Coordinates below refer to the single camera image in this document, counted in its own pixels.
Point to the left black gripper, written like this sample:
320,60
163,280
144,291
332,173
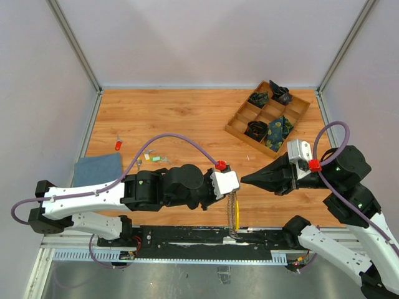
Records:
212,199

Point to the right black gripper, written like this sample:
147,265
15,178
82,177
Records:
279,175

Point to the large keyring with yellow handle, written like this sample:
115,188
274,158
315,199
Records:
233,215

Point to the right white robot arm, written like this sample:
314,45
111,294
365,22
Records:
352,204

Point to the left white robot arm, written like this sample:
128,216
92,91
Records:
143,191

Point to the blue yellow leaf tie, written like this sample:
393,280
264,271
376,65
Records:
278,131

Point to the black orange rolled tie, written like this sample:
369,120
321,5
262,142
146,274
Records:
256,130

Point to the wooden compartment tray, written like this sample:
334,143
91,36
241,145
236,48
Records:
271,111

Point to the key with green tag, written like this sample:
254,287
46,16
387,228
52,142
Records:
160,159

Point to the key with yellow tag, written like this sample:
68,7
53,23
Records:
138,162

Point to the green patterned rolled tie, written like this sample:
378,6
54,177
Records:
259,99

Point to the dark rolled tie top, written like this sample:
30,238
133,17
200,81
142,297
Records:
280,94

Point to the key with red tag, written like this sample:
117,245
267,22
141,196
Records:
118,143

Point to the folded blue cloth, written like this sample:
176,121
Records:
97,170

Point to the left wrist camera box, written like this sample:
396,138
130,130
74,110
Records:
224,183

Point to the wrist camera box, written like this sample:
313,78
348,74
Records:
299,152
224,183

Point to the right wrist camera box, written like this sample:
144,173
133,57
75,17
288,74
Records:
299,152

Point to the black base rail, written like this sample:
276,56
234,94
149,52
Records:
202,243

